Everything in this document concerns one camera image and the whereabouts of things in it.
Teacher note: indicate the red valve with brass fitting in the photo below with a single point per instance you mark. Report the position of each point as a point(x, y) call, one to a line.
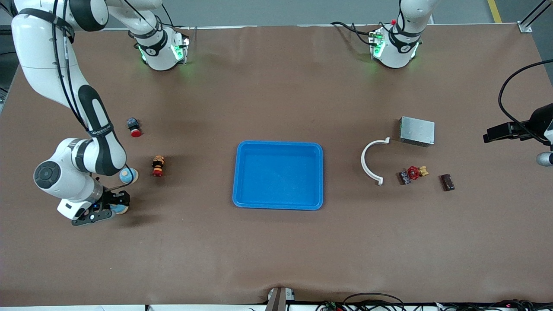
point(414, 172)

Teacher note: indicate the dark brown capacitor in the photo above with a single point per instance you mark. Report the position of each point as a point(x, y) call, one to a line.
point(447, 182)

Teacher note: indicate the red push button black base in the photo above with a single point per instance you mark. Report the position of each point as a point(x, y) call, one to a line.
point(135, 129)

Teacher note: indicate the grey metal clamp bracket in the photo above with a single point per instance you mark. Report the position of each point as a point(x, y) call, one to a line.
point(278, 300)

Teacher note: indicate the white curved pipe clamp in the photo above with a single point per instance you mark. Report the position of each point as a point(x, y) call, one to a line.
point(363, 160)

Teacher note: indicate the aluminium frame corner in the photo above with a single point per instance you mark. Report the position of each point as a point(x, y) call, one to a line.
point(525, 27)

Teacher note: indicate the small black striped capacitor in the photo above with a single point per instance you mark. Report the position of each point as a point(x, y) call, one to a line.
point(405, 177)

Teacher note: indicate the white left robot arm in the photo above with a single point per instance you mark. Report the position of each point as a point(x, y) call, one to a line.
point(402, 43)

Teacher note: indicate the blue plastic tray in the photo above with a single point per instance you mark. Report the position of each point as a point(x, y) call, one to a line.
point(281, 177)

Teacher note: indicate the silver metal box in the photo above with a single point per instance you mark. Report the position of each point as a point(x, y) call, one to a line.
point(417, 131)

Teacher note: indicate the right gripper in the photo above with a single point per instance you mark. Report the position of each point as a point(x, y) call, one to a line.
point(114, 198)

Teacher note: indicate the light blue service bell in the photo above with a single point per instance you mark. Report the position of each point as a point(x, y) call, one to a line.
point(129, 176)
point(121, 210)

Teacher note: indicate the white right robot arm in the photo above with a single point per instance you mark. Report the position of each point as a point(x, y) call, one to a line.
point(43, 56)

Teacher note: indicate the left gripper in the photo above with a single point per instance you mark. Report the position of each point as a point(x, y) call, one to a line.
point(537, 120)

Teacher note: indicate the red emergency stop orange base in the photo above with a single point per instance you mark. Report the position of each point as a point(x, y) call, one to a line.
point(158, 166)

